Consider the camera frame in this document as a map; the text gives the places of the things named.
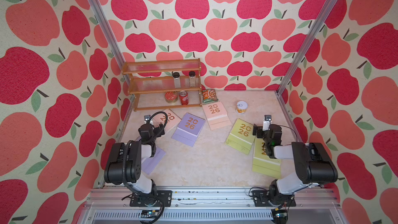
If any right aluminium corner post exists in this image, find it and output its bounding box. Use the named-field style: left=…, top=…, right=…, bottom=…
left=276, top=0, right=338, bottom=98

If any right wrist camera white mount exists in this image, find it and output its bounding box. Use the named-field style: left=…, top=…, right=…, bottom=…
left=262, top=115, right=272, bottom=131

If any purple calendar centre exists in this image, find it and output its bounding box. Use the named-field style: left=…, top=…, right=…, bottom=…
left=172, top=113, right=205, bottom=147

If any aluminium corner post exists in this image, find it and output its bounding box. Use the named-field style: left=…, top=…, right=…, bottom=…
left=88, top=0, right=125, bottom=70
left=276, top=0, right=338, bottom=98

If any purple calendar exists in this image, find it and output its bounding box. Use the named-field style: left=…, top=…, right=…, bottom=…
left=141, top=143, right=166, bottom=175
left=172, top=113, right=205, bottom=147

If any left aluminium corner post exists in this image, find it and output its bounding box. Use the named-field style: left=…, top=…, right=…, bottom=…
left=88, top=0, right=125, bottom=70

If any wooden three-tier shelf rack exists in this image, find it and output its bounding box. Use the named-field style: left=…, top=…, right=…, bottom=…
left=122, top=59, right=202, bottom=111

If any aluminium front rail frame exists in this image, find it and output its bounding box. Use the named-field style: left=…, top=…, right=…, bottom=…
left=77, top=187, right=348, bottom=224

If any pink calendar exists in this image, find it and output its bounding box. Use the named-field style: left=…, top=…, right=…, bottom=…
left=203, top=101, right=231, bottom=130
left=152, top=109, right=181, bottom=134

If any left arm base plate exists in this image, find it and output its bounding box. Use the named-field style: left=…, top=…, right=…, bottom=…
left=130, top=190, right=173, bottom=207

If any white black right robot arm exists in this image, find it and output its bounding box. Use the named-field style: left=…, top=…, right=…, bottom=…
left=253, top=124, right=338, bottom=206

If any green orange snack packet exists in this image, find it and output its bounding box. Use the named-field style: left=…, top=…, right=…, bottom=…
left=202, top=89, right=218, bottom=104

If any small yellow pull-tab can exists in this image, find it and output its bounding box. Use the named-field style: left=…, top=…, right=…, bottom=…
left=236, top=101, right=248, bottom=114

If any left glass spice jar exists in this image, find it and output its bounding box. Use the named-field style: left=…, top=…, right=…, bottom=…
left=172, top=72, right=181, bottom=89

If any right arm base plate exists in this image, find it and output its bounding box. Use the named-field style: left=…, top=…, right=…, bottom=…
left=249, top=189, right=296, bottom=207

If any glass spice jar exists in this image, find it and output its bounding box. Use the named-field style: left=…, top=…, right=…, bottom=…
left=189, top=71, right=196, bottom=88
left=172, top=72, right=181, bottom=89

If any red soda can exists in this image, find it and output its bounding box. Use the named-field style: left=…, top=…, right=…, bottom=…
left=179, top=91, right=189, bottom=105

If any right glass spice jar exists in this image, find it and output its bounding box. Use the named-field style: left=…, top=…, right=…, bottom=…
left=189, top=71, right=196, bottom=88

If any green calendar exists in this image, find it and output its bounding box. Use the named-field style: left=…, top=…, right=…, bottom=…
left=252, top=138, right=282, bottom=179
left=225, top=118, right=255, bottom=155

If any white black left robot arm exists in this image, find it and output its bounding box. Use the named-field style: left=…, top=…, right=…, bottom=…
left=104, top=111, right=169, bottom=207

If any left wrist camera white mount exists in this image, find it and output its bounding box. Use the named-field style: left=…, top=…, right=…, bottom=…
left=144, top=115, right=151, bottom=122

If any purple calendar left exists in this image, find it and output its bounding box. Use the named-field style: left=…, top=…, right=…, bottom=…
left=141, top=143, right=166, bottom=175

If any flat red tin can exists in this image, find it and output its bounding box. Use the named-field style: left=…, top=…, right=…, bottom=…
left=164, top=91, right=178, bottom=103

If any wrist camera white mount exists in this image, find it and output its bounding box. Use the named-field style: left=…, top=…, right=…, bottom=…
left=262, top=115, right=272, bottom=131
left=144, top=115, right=151, bottom=122

